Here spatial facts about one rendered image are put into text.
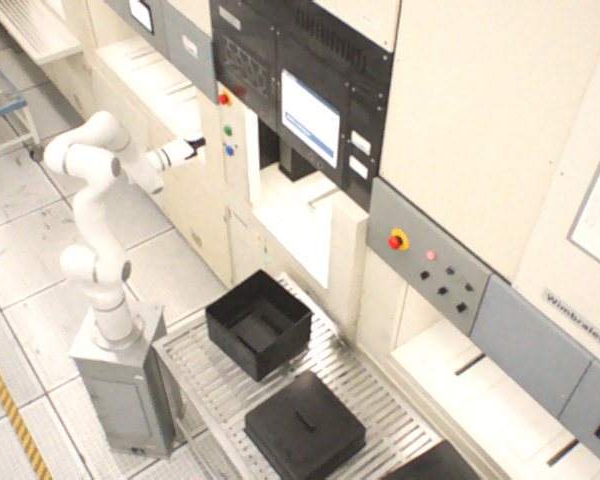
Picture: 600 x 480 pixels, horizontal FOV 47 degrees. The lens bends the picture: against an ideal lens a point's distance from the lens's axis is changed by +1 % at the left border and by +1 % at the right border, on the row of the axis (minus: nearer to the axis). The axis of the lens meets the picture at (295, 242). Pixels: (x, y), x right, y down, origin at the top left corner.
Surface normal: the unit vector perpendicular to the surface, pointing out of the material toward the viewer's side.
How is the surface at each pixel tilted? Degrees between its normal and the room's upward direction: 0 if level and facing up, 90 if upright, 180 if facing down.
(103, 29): 90
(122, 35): 90
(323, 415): 0
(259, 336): 0
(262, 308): 0
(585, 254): 90
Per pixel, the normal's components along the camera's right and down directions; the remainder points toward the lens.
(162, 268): 0.00, -0.68
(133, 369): -0.15, 0.73
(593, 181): -0.81, 0.43
